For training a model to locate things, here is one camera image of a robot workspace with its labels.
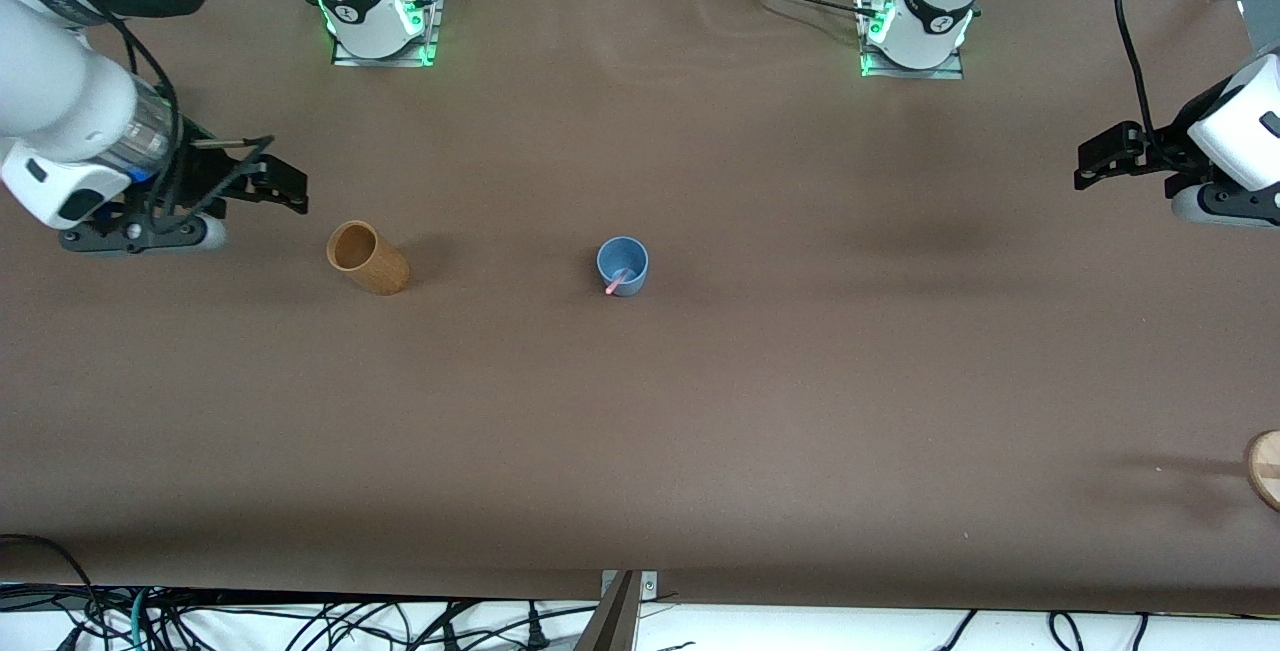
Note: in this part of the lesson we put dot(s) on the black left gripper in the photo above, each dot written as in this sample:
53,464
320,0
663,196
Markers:
1168,146

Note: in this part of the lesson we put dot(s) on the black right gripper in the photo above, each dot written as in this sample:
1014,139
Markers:
200,174

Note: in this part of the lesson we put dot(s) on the pink chopstick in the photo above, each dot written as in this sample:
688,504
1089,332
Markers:
616,283

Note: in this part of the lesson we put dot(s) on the blue plastic cup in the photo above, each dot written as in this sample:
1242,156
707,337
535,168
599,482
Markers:
630,256

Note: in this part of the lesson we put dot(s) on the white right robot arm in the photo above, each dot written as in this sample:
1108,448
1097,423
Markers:
60,91

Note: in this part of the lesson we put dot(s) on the brown wooden cup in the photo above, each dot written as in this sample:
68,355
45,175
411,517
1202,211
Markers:
385,276

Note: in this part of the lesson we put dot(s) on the round wooden disc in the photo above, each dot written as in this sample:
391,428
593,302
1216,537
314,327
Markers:
1266,471

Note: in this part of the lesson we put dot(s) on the table cover sheet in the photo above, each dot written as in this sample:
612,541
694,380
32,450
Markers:
640,431

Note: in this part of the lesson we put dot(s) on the dark brown slanted bar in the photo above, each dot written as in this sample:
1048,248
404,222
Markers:
612,621

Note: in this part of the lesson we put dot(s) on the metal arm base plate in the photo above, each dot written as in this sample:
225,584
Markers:
432,31
955,71

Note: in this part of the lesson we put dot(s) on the small metal edge bracket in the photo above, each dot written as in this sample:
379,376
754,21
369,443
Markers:
648,583

